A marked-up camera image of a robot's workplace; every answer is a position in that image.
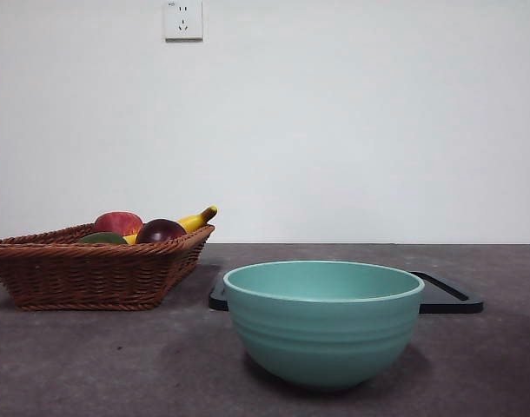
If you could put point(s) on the red apple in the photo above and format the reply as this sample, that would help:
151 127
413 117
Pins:
117 222

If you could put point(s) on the black rectangular tray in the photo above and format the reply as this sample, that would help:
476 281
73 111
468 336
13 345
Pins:
447 305

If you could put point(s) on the dark purple round fruit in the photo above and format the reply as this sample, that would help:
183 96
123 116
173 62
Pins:
160 231

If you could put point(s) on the yellow banana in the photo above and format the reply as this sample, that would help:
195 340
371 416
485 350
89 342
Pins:
195 220

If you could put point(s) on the brown wicker basket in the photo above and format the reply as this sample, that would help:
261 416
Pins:
87 278

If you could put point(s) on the green avocado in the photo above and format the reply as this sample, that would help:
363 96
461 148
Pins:
102 238

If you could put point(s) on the teal ribbed bowl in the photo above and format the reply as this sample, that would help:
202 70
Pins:
323 339

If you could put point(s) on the white wall socket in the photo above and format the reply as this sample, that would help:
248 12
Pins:
183 21

